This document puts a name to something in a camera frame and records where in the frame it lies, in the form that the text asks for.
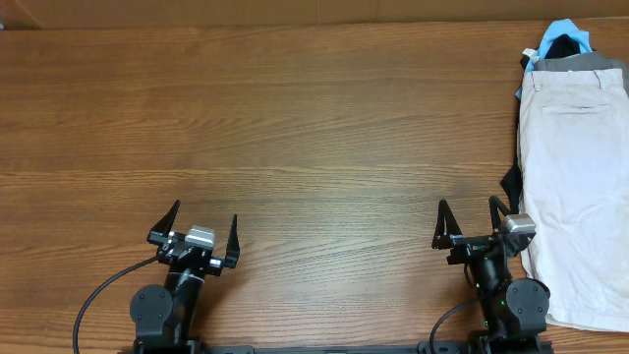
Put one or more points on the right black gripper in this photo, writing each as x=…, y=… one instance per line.
x=447, y=231

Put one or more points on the grey shorts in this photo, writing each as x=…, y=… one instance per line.
x=583, y=62

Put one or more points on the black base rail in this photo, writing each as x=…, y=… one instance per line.
x=339, y=349

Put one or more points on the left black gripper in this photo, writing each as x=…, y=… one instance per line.
x=159, y=234

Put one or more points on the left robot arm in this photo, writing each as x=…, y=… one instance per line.
x=163, y=314

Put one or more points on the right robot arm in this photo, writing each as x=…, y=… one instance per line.
x=514, y=310

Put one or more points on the black garment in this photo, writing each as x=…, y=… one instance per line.
x=511, y=182

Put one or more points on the beige shorts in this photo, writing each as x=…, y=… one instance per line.
x=573, y=155

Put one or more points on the light blue garment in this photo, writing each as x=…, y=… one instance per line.
x=541, y=79

